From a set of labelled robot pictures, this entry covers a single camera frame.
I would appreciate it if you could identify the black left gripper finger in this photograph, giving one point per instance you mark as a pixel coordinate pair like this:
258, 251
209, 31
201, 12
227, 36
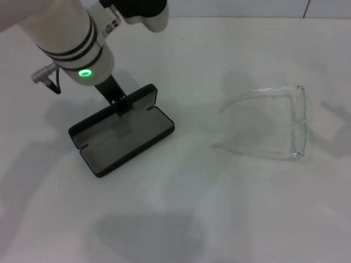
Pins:
123, 107

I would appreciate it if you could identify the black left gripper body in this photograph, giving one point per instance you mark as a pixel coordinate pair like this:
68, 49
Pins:
109, 89

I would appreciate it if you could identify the black glasses case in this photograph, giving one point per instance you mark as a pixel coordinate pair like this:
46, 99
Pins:
123, 142

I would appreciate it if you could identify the clear transparent glasses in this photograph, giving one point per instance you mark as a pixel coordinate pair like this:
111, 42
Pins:
300, 94

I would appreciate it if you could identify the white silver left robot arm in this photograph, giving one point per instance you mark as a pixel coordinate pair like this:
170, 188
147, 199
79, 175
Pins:
63, 35

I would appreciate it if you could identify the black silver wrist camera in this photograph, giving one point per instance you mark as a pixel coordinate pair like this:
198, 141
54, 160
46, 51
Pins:
142, 13

